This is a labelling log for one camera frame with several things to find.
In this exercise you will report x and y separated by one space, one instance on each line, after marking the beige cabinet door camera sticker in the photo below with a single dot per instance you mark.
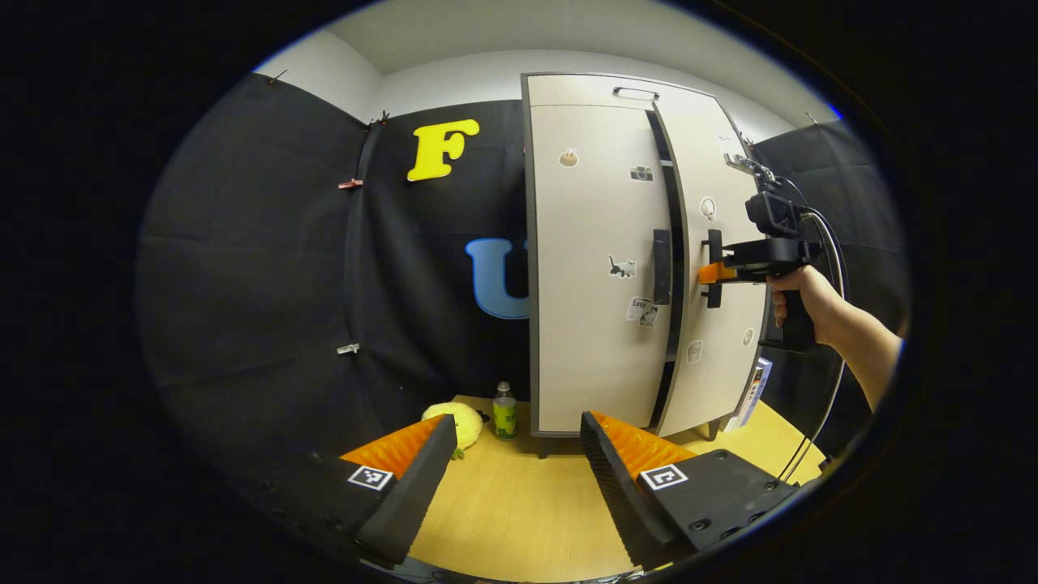
584 243

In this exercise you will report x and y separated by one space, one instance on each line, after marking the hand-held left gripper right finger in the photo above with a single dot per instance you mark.
620 495

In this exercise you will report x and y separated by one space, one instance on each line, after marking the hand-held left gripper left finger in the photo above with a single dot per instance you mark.
413 495

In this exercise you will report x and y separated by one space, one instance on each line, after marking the white printed carton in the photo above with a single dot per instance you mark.
754 389

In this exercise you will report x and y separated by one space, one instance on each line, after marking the beige double-door shoe cabinet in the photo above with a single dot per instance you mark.
528 284

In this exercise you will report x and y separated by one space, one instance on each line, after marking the beige cabinet door black-cat sticker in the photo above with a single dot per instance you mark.
697 162

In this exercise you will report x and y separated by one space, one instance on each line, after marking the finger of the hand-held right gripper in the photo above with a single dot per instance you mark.
712 272

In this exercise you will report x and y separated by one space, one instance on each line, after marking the beige cabinet drawer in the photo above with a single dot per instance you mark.
568 89

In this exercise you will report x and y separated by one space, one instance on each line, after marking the black clip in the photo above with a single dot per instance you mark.
379 119

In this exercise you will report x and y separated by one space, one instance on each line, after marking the green drink bottle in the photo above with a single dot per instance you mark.
504 414

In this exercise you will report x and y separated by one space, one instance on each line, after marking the red clip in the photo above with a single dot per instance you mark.
350 184

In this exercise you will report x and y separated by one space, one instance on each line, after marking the black backdrop cloth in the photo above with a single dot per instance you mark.
243 284

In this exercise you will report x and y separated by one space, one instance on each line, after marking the yellow plush toy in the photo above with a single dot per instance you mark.
466 422

